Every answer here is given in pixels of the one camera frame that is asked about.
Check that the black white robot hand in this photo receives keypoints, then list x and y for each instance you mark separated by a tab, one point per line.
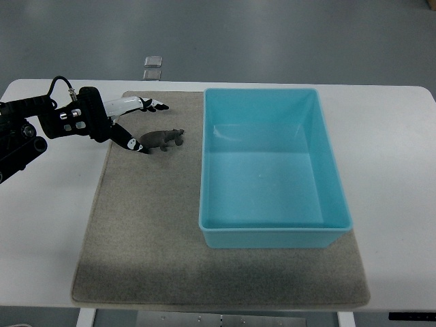
88	115

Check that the brown toy hippo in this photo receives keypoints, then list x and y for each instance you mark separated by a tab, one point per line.
161	138

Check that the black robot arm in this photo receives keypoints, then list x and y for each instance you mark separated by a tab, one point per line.
20	143

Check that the blue plastic box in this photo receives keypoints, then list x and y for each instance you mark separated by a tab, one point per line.
269	178

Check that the lower metal floor plate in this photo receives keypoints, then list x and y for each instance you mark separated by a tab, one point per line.
152	74

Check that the metal floor plate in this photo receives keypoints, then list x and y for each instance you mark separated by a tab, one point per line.
153	61
152	74

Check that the upper metal floor plate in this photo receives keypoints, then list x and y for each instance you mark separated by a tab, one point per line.
153	61

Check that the grey felt mat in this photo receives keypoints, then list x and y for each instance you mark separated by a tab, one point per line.
144	246

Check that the white left table leg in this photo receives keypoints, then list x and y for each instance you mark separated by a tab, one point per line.
86	317

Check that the white table leg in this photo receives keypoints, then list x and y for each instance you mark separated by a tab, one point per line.
346	319
86	317

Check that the metal table crossbar plate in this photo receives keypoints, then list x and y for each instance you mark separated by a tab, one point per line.
157	318

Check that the white right table leg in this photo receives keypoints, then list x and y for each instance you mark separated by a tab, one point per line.
346	319

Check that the black table control panel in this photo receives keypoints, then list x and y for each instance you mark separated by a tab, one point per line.
412	316

